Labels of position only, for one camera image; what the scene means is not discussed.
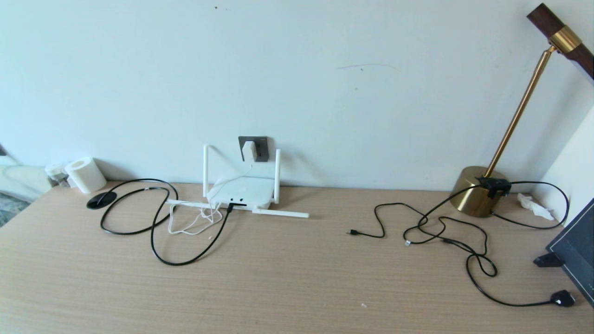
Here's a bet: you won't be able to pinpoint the black ethernet cable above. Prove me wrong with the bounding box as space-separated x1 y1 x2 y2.
101 179 246 267

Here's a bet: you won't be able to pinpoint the white wifi router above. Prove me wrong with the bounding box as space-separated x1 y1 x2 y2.
166 145 310 218

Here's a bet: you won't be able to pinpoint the brass desk lamp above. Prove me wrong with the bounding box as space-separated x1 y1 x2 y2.
449 2 594 218

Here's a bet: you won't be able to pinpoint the black lamp power cord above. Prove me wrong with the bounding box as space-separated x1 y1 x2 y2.
492 180 571 230

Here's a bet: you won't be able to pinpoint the dark framed display panel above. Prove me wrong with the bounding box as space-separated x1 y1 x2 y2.
534 199 594 308

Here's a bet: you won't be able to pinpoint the grey wall socket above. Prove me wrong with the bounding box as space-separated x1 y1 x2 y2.
239 136 270 162

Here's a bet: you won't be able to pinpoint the black clip connector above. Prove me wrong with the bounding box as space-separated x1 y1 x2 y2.
476 176 512 199

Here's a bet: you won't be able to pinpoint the white padded furniture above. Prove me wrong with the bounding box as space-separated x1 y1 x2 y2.
0 162 52 201

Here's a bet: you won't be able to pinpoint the white toilet paper roll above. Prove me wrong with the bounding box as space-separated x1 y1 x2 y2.
65 157 107 194

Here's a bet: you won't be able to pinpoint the black lamp cables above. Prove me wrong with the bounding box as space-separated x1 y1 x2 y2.
466 218 577 308

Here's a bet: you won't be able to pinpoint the crumpled white tissue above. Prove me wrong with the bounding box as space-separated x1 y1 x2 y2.
517 193 555 221

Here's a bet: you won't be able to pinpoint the black cable with clear tip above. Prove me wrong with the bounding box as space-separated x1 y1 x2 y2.
404 183 499 278

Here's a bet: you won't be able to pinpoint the black usb cable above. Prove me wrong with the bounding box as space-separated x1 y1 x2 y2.
346 202 430 239

